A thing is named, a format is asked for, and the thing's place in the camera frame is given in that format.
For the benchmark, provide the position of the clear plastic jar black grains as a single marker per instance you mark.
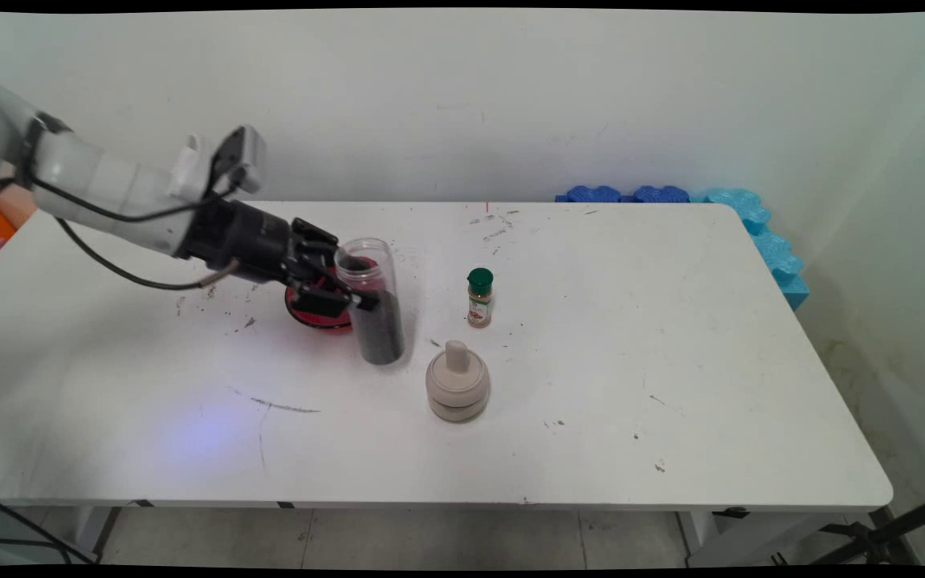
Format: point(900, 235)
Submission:
point(382, 337)

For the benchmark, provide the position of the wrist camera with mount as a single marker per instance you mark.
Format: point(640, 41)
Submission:
point(250, 152)

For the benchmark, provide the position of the spice bottle green cap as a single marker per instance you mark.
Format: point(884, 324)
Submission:
point(479, 309)

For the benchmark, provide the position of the light blue foam mat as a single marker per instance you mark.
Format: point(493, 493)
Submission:
point(776, 253)

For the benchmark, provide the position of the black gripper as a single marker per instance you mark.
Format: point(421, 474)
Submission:
point(246, 241)

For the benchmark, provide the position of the white table leg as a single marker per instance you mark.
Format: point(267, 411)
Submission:
point(91, 526)
point(695, 534)

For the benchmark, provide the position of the black tripod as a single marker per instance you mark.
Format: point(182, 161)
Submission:
point(880, 542)

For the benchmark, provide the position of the red bowl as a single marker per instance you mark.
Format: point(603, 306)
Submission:
point(314, 323)

